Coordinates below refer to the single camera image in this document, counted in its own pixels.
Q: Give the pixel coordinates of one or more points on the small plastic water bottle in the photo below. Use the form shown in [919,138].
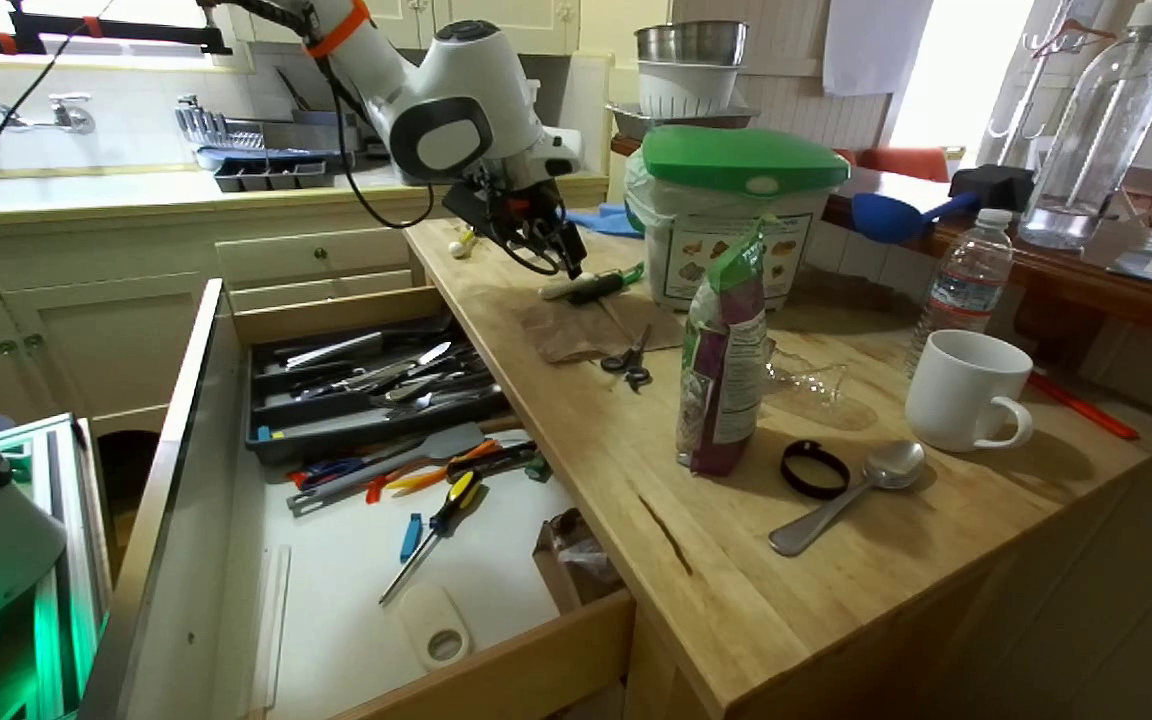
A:
[975,280]

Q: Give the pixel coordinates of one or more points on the white cabinet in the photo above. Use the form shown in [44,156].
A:
[96,323]

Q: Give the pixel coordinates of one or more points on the black box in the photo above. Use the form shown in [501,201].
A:
[993,185]

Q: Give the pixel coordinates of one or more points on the orange and yellow tongs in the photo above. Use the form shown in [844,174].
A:
[420,479]

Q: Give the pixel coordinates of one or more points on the black and yellow screwdriver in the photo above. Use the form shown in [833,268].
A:
[446,517]

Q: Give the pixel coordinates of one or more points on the green lidded plastic container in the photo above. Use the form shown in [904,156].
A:
[739,201]

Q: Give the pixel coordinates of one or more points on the clear plastic bottle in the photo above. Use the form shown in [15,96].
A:
[722,362]

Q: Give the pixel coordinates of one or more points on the dark dish rack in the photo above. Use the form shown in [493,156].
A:
[271,168]

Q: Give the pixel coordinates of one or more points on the small black scissors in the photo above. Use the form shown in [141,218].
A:
[627,367]

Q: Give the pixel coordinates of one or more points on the white oval bottle opener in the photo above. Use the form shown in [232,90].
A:
[436,633]

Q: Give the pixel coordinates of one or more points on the open wooden drawer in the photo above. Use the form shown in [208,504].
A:
[191,534]

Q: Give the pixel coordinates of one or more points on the large clear bottle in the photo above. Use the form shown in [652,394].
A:
[1108,135]

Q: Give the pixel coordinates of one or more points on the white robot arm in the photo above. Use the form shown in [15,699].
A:
[463,94]

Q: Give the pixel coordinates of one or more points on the red pen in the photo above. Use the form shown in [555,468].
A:
[1082,407]

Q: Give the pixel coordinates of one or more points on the metal bowl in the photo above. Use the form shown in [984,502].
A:
[691,43]

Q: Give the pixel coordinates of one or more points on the white flat strip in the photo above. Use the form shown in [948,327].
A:
[271,625]

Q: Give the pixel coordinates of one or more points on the white mug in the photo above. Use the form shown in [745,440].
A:
[961,387]

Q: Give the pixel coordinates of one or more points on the black cutlery tray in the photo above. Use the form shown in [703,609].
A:
[379,387]

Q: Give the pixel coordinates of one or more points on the blue cloth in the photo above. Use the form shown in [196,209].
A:
[902,218]

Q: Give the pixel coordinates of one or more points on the metal wall faucet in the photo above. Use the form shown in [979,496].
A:
[18,114]

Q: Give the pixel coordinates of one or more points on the stacked metal bowls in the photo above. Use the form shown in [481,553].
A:
[691,90]

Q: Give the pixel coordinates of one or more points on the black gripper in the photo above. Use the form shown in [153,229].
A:
[501,201]

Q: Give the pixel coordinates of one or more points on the large metal spoon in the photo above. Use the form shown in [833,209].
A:
[858,493]

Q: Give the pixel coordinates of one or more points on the small cardboard box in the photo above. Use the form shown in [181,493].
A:
[577,560]

